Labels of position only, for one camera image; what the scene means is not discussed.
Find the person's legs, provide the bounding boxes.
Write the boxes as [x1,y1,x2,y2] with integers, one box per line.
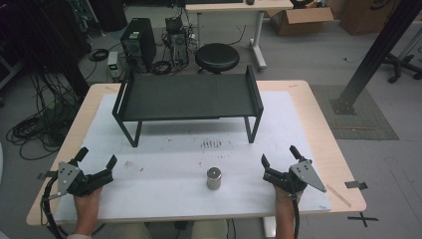
[96,218,230,239]

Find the open cardboard box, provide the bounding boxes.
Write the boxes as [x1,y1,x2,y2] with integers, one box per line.
[267,6,334,37]

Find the person's left hand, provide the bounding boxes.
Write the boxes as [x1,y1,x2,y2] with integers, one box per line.
[73,186,105,237]

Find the white desk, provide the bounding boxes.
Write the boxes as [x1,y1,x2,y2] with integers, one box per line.
[184,0,295,72]

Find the person's right hand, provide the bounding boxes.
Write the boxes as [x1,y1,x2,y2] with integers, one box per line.
[272,184,304,207]

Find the silver metal cylinder cup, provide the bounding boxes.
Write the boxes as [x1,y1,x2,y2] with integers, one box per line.
[206,166,223,191]

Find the black metal stand post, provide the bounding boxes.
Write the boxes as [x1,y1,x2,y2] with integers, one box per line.
[329,0,422,116]

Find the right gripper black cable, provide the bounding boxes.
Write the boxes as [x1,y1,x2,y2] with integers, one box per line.
[290,192,301,239]

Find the bundle of black floor cables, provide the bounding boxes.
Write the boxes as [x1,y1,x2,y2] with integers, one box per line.
[5,69,84,161]

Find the office chair base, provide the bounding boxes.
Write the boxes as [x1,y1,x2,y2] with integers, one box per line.
[381,53,422,84]

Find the coiled black cable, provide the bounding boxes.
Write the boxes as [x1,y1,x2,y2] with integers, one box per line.
[88,48,110,63]

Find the black computer tower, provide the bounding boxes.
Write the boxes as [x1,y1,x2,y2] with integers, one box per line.
[119,17,157,72]

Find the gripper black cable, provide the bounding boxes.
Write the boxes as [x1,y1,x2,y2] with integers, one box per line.
[290,192,301,239]
[39,175,68,239]

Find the black round stool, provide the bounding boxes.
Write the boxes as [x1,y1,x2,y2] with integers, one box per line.
[194,42,241,76]

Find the open computer case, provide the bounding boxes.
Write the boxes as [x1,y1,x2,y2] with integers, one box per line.
[164,16,190,68]

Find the black metal shelf rack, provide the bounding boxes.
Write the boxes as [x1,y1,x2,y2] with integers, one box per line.
[111,65,265,148]

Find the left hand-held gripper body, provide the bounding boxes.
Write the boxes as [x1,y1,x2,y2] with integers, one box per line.
[48,160,114,200]

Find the small power supply unit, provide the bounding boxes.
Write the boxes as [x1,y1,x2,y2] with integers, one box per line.
[106,51,121,81]

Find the white table mat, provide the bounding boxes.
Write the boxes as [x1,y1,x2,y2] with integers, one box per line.
[53,91,332,224]

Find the black tape piece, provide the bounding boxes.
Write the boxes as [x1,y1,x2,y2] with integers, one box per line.
[343,180,368,191]

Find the large cardboard box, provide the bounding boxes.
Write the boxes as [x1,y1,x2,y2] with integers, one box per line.
[337,0,402,37]

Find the grey floor mat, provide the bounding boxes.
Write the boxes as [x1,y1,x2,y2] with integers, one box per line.
[310,84,400,141]

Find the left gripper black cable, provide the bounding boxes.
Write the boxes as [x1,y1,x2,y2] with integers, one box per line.
[39,175,68,239]

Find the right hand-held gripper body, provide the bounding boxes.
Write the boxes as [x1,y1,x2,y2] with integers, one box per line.
[262,158,327,194]

